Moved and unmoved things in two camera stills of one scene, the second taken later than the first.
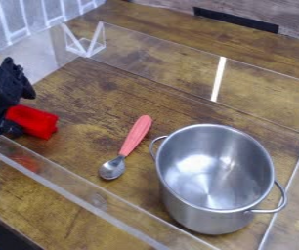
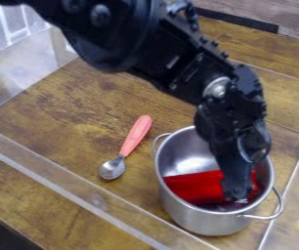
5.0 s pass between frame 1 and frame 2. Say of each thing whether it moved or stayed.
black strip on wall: stayed
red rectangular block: moved
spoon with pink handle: stayed
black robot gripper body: moved
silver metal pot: stayed
